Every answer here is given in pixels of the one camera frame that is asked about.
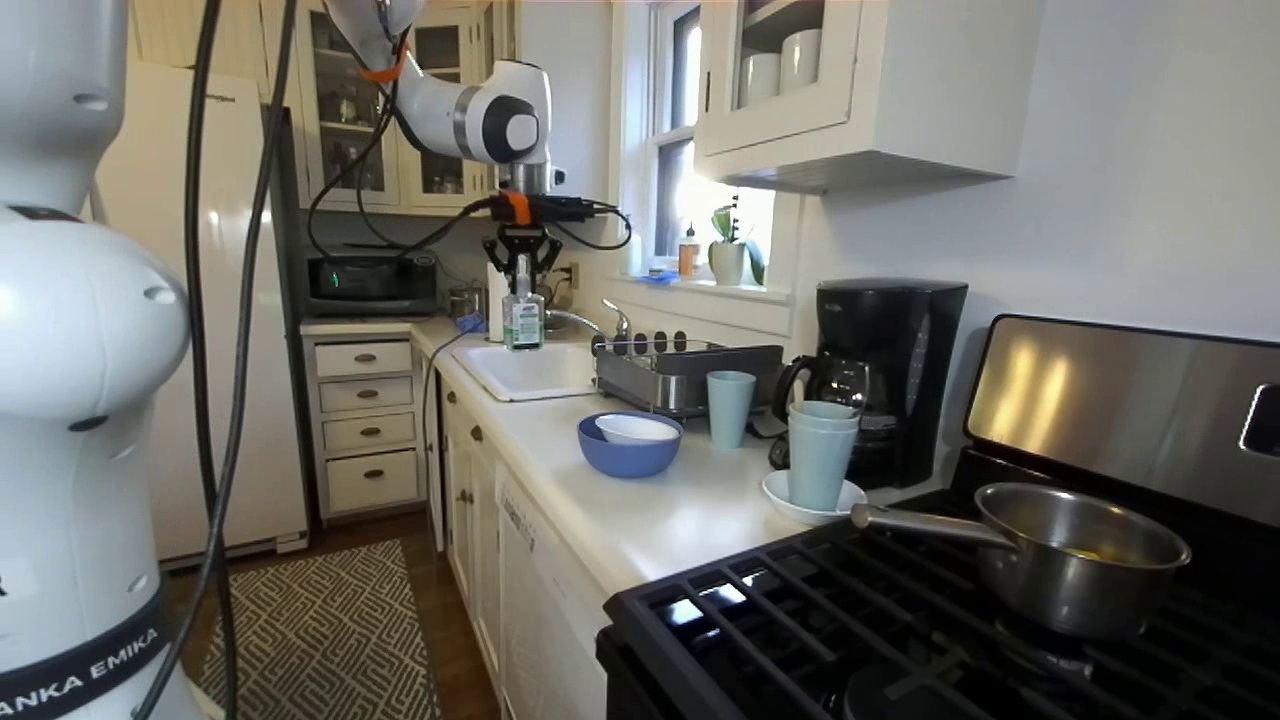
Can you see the white glass door wall cabinet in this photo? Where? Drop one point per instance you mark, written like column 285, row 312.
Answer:
column 332, row 80
column 866, row 135

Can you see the white mug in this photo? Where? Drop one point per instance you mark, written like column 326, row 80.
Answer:
column 803, row 58
column 762, row 78

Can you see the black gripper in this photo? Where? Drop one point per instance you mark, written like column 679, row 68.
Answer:
column 521, row 241

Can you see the light blue plastic cup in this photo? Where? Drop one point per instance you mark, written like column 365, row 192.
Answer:
column 731, row 406
column 821, row 454

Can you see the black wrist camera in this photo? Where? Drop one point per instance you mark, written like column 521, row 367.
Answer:
column 569, row 210

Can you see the plant in white pot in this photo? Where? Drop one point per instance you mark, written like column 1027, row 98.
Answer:
column 725, row 262

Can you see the white paper towel roll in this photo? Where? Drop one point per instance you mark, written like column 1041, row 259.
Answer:
column 497, row 307

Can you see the small white bowl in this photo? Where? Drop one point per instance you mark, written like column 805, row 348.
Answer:
column 639, row 429

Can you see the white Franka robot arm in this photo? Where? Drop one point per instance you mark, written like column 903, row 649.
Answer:
column 81, row 334

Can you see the patterned grey rug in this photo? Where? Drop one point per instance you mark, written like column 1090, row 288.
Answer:
column 323, row 641

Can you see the grey dish rack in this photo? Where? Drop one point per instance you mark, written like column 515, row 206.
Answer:
column 643, row 380

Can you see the chrome faucet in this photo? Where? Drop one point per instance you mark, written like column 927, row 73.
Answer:
column 623, row 322

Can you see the white saucer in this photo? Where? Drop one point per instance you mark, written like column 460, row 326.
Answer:
column 775, row 496

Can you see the black coffee maker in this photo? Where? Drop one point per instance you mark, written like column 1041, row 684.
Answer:
column 894, row 344

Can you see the steel saucepan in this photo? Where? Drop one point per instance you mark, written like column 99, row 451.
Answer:
column 1066, row 572

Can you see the white framed window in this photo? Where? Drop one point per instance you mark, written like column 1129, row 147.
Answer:
column 687, row 135

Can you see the blue sponge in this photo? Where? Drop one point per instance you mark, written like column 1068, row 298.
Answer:
column 660, row 277

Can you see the white kitchen sink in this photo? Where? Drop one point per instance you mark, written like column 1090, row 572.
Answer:
column 525, row 369

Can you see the white refrigerator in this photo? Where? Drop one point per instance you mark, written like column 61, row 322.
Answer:
column 274, row 443

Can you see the white dishwasher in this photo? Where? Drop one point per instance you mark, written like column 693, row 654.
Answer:
column 544, row 641

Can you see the blue ceramic bowl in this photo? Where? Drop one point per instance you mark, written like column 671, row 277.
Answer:
column 624, row 461

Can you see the black gas stove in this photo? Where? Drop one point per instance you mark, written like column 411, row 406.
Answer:
column 1123, row 401

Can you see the orange soap bottle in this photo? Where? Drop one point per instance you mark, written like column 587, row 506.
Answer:
column 690, row 255

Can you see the white drawer cabinet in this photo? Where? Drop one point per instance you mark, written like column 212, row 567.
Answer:
column 365, row 427

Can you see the white base cabinet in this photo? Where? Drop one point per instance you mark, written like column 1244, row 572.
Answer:
column 464, row 533

